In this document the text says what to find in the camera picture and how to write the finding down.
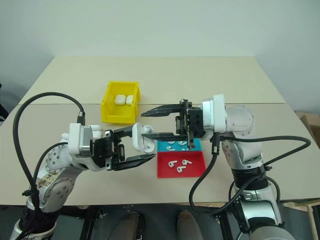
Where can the dark object at room edge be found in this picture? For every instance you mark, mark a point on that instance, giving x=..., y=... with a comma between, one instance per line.
x=3, y=107

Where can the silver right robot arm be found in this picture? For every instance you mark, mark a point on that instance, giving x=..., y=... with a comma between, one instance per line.
x=246, y=155

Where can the blue plastic tray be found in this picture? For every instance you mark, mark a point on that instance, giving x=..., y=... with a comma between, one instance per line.
x=197, y=147

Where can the light wooden frame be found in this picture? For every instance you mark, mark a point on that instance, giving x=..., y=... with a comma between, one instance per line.
x=310, y=212

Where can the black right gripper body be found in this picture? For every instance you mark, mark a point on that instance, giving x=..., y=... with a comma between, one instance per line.
x=196, y=122

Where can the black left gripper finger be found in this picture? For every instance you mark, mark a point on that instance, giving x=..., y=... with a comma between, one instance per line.
x=123, y=132
x=132, y=162

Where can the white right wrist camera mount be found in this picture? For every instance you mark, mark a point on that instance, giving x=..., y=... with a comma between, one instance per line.
x=215, y=115

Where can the closed white earbud case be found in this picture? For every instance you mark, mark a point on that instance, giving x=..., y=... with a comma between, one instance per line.
x=120, y=100
x=129, y=100

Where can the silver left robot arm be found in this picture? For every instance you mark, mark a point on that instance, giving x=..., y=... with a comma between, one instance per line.
x=58, y=186

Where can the white earbud case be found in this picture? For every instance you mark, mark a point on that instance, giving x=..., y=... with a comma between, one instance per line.
x=120, y=100
x=137, y=136
x=129, y=100

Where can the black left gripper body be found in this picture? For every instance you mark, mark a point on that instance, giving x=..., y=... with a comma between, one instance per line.
x=103, y=151

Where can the yellow plastic bin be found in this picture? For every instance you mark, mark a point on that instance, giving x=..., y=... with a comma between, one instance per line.
x=110, y=110

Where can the dark brown rounded shape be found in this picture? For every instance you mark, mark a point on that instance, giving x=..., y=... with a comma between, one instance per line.
x=128, y=225

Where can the red plastic tray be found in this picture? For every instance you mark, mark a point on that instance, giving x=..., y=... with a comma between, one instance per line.
x=195, y=170

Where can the black table frame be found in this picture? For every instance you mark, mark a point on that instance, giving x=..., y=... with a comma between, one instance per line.
x=86, y=222

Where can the brown cardboard box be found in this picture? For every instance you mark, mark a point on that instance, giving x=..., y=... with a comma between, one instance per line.
x=311, y=127

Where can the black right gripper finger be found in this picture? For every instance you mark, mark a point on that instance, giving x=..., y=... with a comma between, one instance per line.
x=170, y=136
x=162, y=110

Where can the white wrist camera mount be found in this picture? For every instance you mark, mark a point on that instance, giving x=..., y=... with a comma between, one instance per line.
x=75, y=140
x=215, y=115

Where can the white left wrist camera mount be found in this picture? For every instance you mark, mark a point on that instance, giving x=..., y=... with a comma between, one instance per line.
x=75, y=140

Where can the white earbud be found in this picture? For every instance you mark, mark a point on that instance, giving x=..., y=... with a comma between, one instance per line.
x=187, y=162
x=180, y=169
x=172, y=164
x=185, y=149
x=170, y=148
x=171, y=142
x=181, y=142

